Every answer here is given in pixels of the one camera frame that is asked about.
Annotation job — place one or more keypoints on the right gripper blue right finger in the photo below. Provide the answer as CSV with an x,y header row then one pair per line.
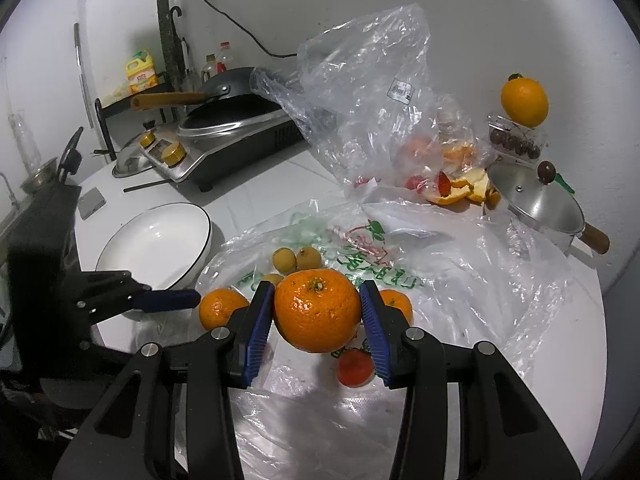
x,y
373,320

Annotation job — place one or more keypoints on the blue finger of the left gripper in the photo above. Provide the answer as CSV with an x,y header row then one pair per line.
x,y
100,295

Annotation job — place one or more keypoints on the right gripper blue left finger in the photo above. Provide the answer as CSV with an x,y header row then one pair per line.
x,y
256,328

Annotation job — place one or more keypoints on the red cherry tomato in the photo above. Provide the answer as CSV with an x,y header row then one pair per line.
x,y
355,368

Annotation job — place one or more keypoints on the small mandarin orange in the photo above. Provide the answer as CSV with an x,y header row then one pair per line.
x,y
398,300

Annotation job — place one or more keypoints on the large mandarin orange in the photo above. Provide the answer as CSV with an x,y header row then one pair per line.
x,y
317,311

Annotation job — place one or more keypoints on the tan longan fruit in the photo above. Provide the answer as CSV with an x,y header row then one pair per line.
x,y
273,278
308,258
284,260

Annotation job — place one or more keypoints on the white round plate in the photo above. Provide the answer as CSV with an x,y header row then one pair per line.
x,y
165,247

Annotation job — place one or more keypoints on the grey smartphone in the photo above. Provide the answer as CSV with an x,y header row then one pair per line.
x,y
90,203

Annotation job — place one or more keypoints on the flat printed plastic bag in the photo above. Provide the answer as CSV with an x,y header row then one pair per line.
x,y
483,292

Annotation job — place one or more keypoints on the black chopstick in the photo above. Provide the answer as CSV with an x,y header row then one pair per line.
x,y
143,186

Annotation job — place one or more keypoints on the steel pot by sink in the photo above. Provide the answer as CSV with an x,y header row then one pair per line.
x,y
42,176

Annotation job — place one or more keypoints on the steel dome pot lid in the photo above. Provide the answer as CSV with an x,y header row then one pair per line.
x,y
131,159

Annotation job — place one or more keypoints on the orange peel pieces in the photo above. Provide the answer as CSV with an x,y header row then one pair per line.
x,y
473,186

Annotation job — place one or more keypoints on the steel induction cooker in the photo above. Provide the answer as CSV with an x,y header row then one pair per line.
x,y
217,139

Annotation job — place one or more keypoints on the black metal rack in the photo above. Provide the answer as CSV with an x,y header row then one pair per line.
x,y
108,115

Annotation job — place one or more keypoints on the steel saucepan with lid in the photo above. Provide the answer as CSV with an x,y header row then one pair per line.
x,y
534,197

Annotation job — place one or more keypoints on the yellow detergent jug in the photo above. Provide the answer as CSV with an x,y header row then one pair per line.
x,y
140,72

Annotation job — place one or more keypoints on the clear box of dark fruit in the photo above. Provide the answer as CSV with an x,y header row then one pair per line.
x,y
515,140

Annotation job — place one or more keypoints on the black umbrella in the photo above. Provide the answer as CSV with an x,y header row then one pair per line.
x,y
176,46

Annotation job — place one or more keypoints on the oil bottle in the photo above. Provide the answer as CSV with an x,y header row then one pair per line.
x,y
210,69

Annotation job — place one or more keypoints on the crumpled clear plastic bag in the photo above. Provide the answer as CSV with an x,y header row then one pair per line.
x,y
362,98

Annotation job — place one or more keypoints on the red capped sauce bottle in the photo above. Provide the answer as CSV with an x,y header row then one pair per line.
x,y
226,59

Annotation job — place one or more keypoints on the yellow orange on box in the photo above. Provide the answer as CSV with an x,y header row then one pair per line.
x,y
524,100

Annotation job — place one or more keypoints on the black wok with wooden handle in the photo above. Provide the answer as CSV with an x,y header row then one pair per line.
x,y
225,85

